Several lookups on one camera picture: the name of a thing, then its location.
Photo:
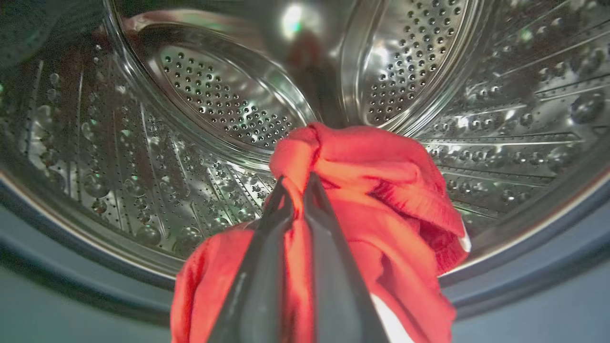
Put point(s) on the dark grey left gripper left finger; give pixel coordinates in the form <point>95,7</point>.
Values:
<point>259,290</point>

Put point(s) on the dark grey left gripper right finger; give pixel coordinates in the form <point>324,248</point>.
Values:
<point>338,290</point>

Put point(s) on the red garment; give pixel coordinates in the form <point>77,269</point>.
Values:
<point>381,190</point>

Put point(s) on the stainless steel washing machine drum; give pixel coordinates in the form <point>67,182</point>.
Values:
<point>190,119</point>

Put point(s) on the grey rubber door gasket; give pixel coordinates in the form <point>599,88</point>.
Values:
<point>71,267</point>

